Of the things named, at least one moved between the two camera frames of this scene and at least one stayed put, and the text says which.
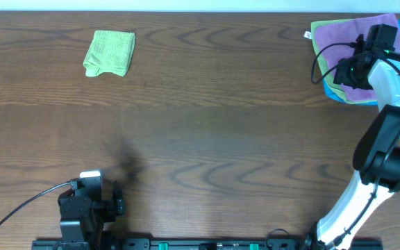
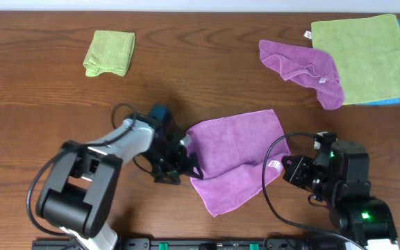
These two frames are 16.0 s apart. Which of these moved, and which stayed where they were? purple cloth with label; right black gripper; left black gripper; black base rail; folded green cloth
Moved: right black gripper; purple cloth with label; left black gripper
Stayed: black base rail; folded green cloth
